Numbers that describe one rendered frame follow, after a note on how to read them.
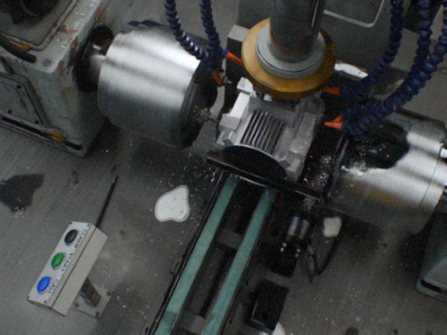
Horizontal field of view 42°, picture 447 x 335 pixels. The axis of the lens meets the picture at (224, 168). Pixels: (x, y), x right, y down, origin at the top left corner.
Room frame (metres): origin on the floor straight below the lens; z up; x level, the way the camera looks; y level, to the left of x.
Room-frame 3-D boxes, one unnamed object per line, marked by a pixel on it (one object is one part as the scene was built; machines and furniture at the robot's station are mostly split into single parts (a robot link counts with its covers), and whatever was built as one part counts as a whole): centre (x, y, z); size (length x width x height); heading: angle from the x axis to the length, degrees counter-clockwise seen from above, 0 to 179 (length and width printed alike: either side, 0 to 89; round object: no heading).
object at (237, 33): (0.81, -0.15, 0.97); 0.30 x 0.11 x 0.34; 70
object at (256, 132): (0.66, -0.10, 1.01); 0.20 x 0.19 x 0.19; 160
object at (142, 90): (0.76, 0.19, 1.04); 0.37 x 0.25 x 0.25; 70
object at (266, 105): (0.70, -0.11, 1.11); 0.12 x 0.11 x 0.07; 160
